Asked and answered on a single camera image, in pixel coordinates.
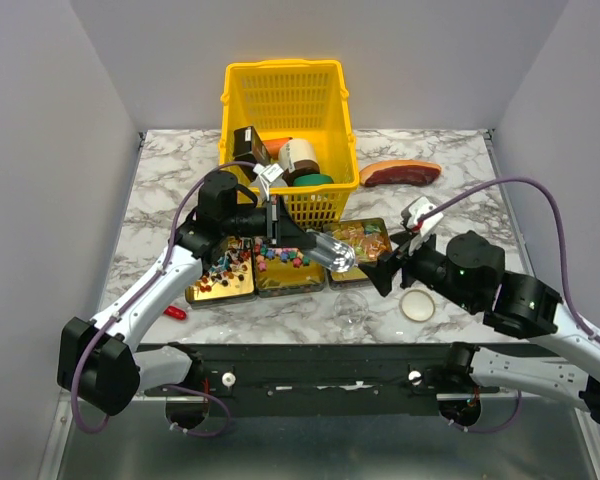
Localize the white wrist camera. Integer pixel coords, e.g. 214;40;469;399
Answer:
251;163;287;201
401;196;443;252

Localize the red small object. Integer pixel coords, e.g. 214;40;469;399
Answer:
164;306;187;321

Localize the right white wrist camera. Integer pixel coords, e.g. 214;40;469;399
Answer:
401;196;443;252

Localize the white brown jar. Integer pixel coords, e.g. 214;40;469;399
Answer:
278;138;320;186

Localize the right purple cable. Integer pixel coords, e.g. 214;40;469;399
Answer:
424;176;600;357

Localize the black base frame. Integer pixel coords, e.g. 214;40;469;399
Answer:
174;343;473;417

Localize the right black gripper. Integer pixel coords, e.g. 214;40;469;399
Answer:
357;225;477;312

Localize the metal candy scoop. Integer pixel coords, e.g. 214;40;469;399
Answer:
303;230;357;273

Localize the black box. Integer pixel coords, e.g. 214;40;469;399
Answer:
233;126;272;182

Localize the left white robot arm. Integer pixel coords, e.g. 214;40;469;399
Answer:
57;168;316;416

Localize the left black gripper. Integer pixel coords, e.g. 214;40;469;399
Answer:
222;194;318;249

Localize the orange carrot toy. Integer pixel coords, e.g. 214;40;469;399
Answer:
262;137;292;159

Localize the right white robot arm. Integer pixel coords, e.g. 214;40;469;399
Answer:
359;231;600;425

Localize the yellow plastic basket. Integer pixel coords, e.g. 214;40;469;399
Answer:
218;59;359;230

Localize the clear plastic jar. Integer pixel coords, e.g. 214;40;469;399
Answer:
334;291;369;340

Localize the toy meat slice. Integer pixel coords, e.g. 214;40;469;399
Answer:
360;160;442;188

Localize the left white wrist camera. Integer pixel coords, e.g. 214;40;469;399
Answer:
251;163;287;201

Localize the gold jar lid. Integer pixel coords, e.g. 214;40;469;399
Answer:
399;289;436;323

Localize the gold candy tin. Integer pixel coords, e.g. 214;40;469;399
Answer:
184;237;256;307
322;218;392;289
253;237;326;298

